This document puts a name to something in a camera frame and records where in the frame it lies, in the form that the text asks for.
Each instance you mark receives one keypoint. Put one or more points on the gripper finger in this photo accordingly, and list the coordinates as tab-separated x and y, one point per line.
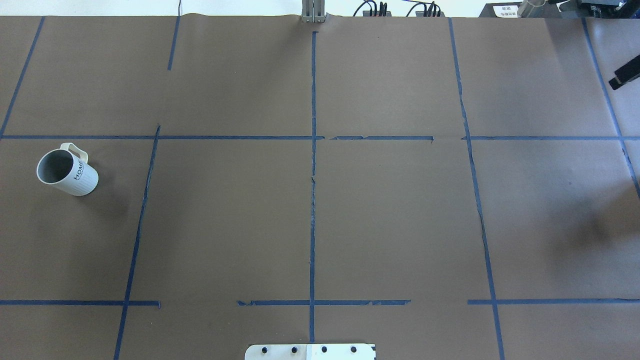
625	73

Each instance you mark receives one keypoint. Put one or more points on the white pedestal base plate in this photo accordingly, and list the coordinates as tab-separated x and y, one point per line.
312	351

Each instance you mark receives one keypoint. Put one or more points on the aluminium frame post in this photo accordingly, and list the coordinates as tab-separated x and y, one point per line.
313	11

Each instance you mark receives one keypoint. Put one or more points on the silver metal can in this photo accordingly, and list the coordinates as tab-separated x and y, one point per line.
531	8

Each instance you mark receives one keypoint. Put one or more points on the white printed label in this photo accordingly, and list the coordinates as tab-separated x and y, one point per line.
506	11

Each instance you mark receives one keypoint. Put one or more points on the white mug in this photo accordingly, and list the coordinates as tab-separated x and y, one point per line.
67	169

